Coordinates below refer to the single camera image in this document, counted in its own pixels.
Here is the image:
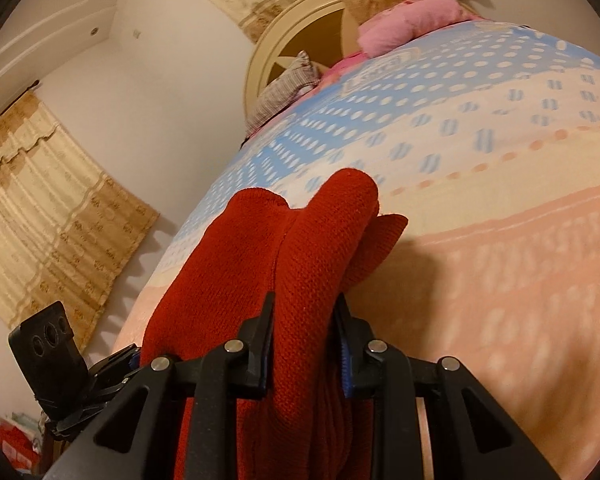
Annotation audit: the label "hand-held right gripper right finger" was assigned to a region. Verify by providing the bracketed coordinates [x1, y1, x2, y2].
[335, 294, 563, 480]

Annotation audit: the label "striped grey pillow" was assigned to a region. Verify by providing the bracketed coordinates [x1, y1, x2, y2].
[244, 50, 321, 133]

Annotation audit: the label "cream wooden headboard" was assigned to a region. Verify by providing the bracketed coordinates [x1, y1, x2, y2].
[244, 0, 363, 121]

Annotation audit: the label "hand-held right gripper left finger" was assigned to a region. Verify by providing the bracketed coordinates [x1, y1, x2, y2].
[42, 291, 276, 480]

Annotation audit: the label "pink pillow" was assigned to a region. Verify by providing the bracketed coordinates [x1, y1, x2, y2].
[356, 0, 478, 57]

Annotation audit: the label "dotted pastel bed sheet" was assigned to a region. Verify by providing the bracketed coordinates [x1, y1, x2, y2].
[111, 19, 600, 480]

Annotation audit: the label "red knitted sweater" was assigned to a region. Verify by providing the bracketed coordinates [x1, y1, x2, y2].
[140, 167, 410, 480]

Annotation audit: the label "red boxes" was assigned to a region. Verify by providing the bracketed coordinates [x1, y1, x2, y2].
[0, 411, 43, 466]

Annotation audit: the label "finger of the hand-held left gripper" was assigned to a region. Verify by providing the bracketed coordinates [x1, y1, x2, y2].
[86, 344, 143, 395]

